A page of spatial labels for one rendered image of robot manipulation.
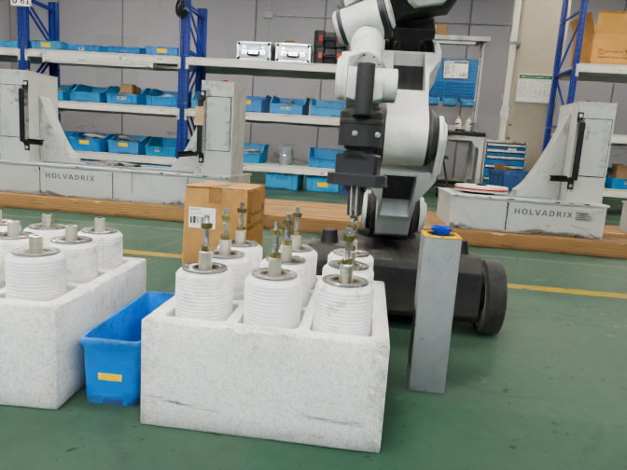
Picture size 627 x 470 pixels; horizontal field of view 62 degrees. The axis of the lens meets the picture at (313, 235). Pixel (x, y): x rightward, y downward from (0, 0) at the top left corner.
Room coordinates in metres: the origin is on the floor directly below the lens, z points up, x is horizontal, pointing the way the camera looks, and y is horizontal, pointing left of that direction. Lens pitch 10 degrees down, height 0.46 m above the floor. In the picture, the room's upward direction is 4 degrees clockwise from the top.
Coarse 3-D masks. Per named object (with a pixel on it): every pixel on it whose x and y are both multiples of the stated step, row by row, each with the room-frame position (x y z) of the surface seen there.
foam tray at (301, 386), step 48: (144, 336) 0.78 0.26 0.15; (192, 336) 0.77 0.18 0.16; (240, 336) 0.76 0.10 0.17; (288, 336) 0.75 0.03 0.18; (336, 336) 0.76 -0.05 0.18; (384, 336) 0.78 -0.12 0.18; (144, 384) 0.78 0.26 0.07; (192, 384) 0.77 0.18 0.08; (240, 384) 0.76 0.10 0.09; (288, 384) 0.75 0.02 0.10; (336, 384) 0.75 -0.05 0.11; (384, 384) 0.74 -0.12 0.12; (240, 432) 0.76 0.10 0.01; (288, 432) 0.75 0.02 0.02; (336, 432) 0.75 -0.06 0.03
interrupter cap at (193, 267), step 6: (186, 264) 0.85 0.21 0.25; (192, 264) 0.86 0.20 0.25; (198, 264) 0.86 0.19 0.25; (216, 264) 0.87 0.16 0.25; (222, 264) 0.87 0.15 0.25; (186, 270) 0.82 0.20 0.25; (192, 270) 0.81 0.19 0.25; (198, 270) 0.82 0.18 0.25; (204, 270) 0.82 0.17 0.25; (210, 270) 0.82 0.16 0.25; (216, 270) 0.82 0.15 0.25; (222, 270) 0.83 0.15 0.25
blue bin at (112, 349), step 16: (128, 304) 1.02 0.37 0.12; (144, 304) 1.10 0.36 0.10; (160, 304) 1.12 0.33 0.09; (112, 320) 0.95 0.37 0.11; (128, 320) 1.02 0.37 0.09; (96, 336) 0.88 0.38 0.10; (112, 336) 0.94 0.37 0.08; (128, 336) 1.01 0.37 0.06; (96, 352) 0.83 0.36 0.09; (112, 352) 0.83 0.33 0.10; (128, 352) 0.83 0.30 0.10; (96, 368) 0.83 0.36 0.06; (112, 368) 0.83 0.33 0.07; (128, 368) 0.83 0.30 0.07; (96, 384) 0.84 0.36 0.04; (112, 384) 0.83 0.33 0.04; (128, 384) 0.83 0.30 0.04; (96, 400) 0.84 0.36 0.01; (112, 400) 0.83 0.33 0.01; (128, 400) 0.83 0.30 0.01
